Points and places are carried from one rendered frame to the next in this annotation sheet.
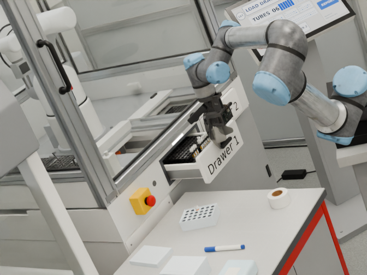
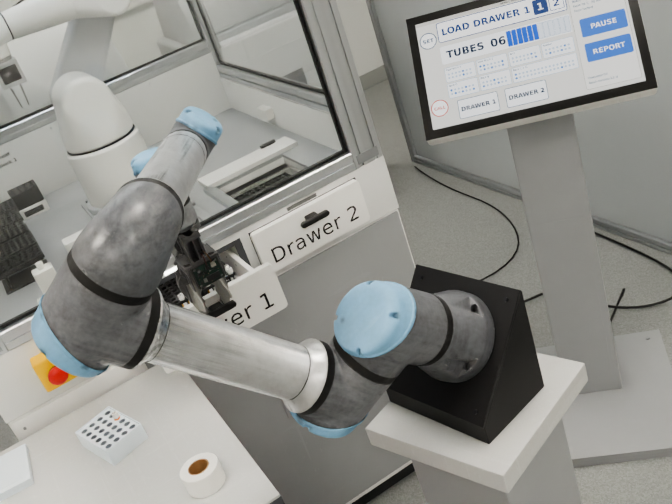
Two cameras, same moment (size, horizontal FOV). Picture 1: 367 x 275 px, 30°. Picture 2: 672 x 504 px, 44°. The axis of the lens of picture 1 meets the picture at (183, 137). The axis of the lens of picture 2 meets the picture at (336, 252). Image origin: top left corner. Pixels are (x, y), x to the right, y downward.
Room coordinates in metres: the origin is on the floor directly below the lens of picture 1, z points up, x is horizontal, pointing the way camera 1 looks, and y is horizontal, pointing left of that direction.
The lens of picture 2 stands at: (1.20, -1.08, 1.69)
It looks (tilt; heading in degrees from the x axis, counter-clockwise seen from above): 27 degrees down; 30
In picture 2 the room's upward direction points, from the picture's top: 20 degrees counter-clockwise
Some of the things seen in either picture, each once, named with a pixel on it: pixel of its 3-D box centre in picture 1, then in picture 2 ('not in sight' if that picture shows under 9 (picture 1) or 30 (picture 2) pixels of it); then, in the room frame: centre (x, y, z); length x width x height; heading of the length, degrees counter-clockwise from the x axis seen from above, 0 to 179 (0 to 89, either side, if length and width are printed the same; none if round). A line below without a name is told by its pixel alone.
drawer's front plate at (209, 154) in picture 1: (220, 150); (218, 317); (2.35, -0.11, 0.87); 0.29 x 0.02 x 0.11; 140
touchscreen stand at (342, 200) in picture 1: (323, 118); (566, 254); (3.06, -0.67, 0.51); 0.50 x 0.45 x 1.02; 12
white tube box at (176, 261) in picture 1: (185, 271); not in sight; (1.80, 0.15, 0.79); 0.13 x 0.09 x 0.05; 51
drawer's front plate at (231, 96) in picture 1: (222, 114); (312, 226); (2.69, -0.19, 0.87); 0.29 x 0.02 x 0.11; 140
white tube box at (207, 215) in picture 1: (199, 217); (111, 434); (2.10, 0.05, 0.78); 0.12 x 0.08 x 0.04; 68
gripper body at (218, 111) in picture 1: (214, 109); (193, 253); (2.32, -0.14, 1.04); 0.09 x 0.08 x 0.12; 50
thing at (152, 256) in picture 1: (151, 256); (8, 473); (1.99, 0.25, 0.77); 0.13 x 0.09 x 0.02; 45
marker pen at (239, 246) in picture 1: (224, 247); not in sight; (1.87, 0.01, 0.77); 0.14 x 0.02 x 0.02; 58
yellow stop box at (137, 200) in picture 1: (142, 201); (54, 367); (2.19, 0.22, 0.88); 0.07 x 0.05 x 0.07; 140
